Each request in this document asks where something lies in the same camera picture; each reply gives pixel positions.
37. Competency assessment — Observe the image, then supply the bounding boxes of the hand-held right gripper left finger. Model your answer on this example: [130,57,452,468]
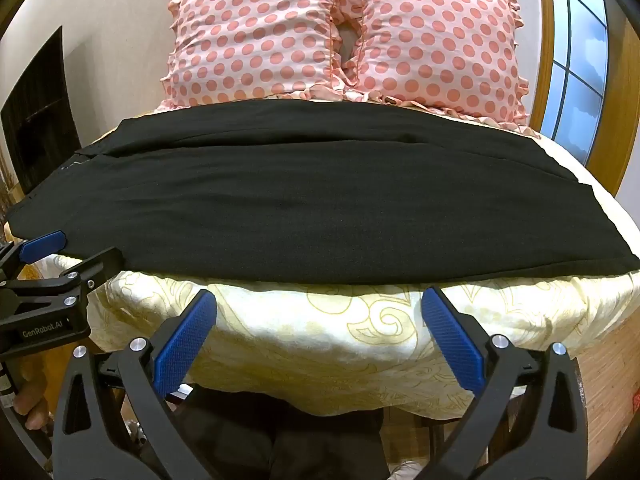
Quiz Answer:
[52,288,218,480]

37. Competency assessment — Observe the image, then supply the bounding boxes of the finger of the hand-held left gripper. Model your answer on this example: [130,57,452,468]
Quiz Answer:
[0,230,68,281]
[30,247,125,296]

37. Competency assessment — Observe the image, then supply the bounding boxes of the black pants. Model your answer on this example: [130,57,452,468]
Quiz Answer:
[6,100,640,285]

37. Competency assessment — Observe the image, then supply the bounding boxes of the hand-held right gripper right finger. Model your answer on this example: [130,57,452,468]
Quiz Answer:
[421,286,589,480]

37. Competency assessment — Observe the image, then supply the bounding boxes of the pink polka dot pillow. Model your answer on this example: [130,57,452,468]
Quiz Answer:
[160,0,346,110]
[335,0,531,128]

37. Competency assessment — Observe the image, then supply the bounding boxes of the person's left hand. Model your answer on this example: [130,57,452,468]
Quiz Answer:
[14,365,51,431]

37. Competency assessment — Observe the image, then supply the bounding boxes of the person's dark trouser legs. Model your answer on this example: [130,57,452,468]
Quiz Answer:
[172,385,391,480]

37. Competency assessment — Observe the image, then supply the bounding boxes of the wooden framed window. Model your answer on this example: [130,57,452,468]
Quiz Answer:
[445,0,640,196]

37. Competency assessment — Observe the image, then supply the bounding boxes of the cream patterned bed cover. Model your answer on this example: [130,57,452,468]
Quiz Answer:
[4,95,640,417]

